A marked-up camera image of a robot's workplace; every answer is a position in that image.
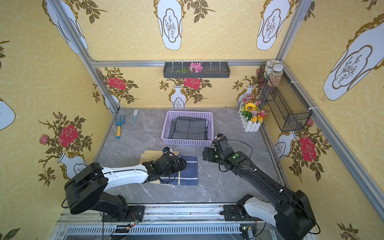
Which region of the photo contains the grey checked pillowcase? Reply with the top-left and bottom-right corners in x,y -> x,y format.
170,117 -> 208,140

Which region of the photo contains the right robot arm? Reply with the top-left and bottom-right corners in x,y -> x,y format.
203,134 -> 317,240

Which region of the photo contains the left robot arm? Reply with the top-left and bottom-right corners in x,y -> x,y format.
64,147 -> 187,222

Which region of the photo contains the tan folded pillowcase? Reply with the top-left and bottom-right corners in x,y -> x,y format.
139,150 -> 167,165

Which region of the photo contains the navy plaid folded pillowcase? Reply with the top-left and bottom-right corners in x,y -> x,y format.
161,156 -> 199,186

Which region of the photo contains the lilac plastic basket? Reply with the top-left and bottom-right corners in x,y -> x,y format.
161,111 -> 214,147

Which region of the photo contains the flower box white fence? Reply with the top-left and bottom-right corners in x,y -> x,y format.
239,94 -> 266,133

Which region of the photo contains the blue yellow garden fork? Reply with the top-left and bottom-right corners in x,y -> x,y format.
115,115 -> 126,139

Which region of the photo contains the light blue small brush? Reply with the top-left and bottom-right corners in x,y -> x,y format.
132,109 -> 139,126

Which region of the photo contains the pink artificial flower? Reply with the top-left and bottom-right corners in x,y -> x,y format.
188,62 -> 204,73

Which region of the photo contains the glass jar front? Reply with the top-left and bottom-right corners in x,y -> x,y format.
268,64 -> 284,87

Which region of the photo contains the glass jar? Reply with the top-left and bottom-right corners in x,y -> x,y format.
264,60 -> 281,78
268,64 -> 284,87

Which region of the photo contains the glass jar back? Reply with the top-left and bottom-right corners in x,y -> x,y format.
264,60 -> 281,78

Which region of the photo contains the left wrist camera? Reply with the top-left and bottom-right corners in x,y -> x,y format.
162,147 -> 172,154

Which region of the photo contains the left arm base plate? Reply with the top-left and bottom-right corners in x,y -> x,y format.
102,205 -> 145,223

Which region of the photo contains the aluminium rail frame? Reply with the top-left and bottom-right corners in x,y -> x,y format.
50,203 -> 285,240

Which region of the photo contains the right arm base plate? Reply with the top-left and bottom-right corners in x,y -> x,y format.
220,205 -> 261,222

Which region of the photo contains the black wire mesh shelf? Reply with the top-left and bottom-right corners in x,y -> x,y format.
259,66 -> 312,132

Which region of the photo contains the grey wall tray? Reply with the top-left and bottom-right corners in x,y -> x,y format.
163,61 -> 231,79

